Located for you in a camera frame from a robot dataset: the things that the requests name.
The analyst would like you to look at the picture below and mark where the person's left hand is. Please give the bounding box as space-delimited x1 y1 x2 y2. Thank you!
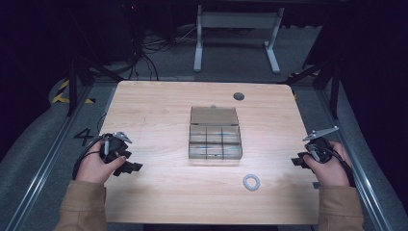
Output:
75 141 127 185

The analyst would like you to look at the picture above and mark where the person's right hand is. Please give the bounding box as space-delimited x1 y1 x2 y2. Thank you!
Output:
302 141 352 188

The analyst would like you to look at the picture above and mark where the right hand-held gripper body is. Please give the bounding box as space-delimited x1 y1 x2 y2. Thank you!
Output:
302 125 340 165

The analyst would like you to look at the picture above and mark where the clear plastic compartment box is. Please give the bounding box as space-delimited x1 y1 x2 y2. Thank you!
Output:
188 104 243 161

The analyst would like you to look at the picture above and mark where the white metal table frame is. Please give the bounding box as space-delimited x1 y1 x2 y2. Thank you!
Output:
192 4 286 75

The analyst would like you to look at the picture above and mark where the bundle of black cables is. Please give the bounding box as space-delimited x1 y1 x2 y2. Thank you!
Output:
126 25 198 81

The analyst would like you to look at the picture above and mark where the yellow black floor tape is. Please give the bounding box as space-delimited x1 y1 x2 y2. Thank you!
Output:
51 79 96 105

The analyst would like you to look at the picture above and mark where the black metal stand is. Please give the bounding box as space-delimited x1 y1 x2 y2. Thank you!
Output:
277 18 342 120
65 6 126 117

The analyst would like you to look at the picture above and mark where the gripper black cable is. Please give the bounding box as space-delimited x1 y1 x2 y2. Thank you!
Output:
71 113 108 181
305 143 357 189

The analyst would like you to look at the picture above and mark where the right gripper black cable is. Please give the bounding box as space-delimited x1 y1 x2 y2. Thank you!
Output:
305 143 357 189

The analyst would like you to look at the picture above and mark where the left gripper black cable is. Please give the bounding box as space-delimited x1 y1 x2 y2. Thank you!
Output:
71 113 108 181

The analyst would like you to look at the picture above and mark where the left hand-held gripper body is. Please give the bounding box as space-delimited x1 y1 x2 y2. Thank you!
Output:
99 131 134 165

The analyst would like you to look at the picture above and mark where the white hair tie ring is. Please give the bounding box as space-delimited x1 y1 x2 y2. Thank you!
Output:
242 173 262 193

